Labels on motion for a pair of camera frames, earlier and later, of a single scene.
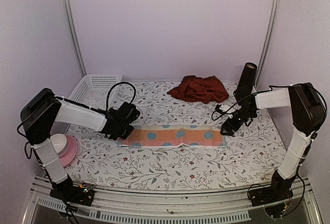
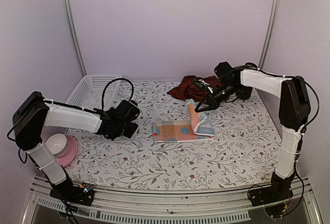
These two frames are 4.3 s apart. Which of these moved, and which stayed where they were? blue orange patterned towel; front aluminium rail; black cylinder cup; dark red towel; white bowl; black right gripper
Moved: blue orange patterned towel; black right gripper
Stayed: front aluminium rail; white bowl; dark red towel; black cylinder cup
